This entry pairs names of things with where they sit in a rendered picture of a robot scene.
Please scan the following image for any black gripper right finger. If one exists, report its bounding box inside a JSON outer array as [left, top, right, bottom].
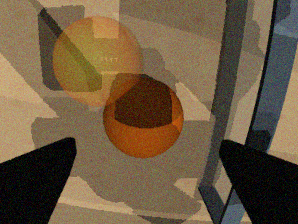
[[218, 139, 298, 224]]

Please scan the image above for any brown and orange ball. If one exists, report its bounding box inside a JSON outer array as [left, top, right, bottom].
[[102, 77, 184, 159]]

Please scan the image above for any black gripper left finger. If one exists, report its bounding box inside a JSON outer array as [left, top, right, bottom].
[[0, 137, 77, 224]]

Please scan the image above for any see-through orange ball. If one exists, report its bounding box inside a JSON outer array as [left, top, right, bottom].
[[53, 15, 144, 107]]

